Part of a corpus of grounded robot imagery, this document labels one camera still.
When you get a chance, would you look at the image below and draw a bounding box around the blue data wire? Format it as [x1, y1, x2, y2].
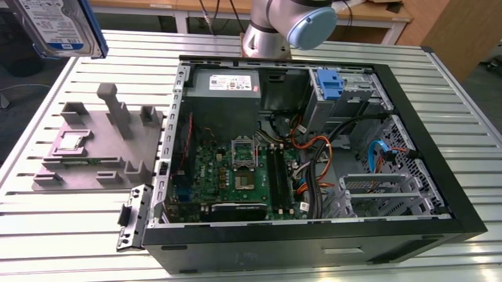
[367, 140, 393, 174]

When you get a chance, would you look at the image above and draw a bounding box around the power wire black connector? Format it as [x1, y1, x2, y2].
[391, 147, 423, 162]

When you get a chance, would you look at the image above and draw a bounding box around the hard disk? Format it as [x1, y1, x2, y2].
[16, 0, 109, 59]

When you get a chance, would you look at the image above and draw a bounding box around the metal disk bay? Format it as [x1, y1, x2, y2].
[333, 172, 436, 219]

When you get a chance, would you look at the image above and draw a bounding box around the metal socket cover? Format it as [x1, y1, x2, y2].
[229, 137, 259, 169]

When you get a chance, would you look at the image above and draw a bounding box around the CPU socket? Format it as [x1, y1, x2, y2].
[233, 172, 259, 192]

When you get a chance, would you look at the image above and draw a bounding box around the black RAM slot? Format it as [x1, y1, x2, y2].
[267, 145, 280, 215]
[271, 145, 285, 215]
[276, 145, 291, 215]

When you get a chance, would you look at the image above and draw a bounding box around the green motherboard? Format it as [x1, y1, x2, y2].
[168, 142, 311, 223]

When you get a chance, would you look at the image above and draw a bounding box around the grey power supply unit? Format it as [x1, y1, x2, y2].
[183, 69, 263, 142]

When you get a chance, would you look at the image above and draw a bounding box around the metal optical drive cage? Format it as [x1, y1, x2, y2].
[307, 68, 395, 135]

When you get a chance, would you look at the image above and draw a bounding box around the black graphics card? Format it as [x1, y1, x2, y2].
[208, 202, 267, 223]

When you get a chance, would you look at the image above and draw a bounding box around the blue plastic drive latch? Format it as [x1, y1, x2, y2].
[316, 69, 345, 101]

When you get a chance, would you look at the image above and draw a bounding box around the black PC case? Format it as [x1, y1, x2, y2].
[140, 53, 488, 276]

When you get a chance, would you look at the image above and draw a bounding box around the grey parts rack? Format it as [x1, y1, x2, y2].
[33, 83, 165, 192]

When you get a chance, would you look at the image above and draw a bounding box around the green RAM stick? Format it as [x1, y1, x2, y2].
[61, 158, 104, 167]

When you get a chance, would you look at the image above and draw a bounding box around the silver CPU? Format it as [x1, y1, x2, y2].
[54, 133, 86, 152]

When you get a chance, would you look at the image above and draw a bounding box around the black office chair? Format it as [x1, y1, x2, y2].
[0, 11, 44, 79]

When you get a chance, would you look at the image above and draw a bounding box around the wooden cabinet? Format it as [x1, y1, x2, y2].
[405, 0, 502, 85]

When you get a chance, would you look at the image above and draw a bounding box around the black chair base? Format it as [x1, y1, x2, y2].
[478, 41, 502, 71]

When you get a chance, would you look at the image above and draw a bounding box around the yellow black wire bundle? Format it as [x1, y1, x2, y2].
[253, 129, 293, 146]

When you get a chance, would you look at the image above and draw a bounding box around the wire locking lever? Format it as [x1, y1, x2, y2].
[253, 135, 261, 171]

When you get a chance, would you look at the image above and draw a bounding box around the red black fan wire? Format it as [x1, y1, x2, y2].
[176, 112, 195, 176]

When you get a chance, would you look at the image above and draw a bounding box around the thin grey wire bundle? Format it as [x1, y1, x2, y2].
[292, 162, 316, 179]

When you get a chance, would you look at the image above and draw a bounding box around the orange yellow wire bundle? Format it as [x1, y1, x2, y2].
[291, 135, 335, 196]

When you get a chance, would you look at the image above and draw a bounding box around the braided black cable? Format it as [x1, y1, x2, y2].
[304, 113, 392, 220]

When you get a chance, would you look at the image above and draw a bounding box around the smooth black cable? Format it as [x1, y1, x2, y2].
[312, 117, 392, 220]

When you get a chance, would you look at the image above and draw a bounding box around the metal card retainer bracket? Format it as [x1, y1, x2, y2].
[114, 183, 154, 253]

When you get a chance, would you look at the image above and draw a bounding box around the black cable bundle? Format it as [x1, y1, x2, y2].
[196, 0, 236, 35]

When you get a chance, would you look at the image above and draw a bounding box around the wooden desk white frame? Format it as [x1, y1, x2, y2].
[176, 0, 415, 45]
[88, 0, 189, 33]

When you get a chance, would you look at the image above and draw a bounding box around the thin blue floor cable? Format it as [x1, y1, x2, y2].
[0, 83, 52, 96]

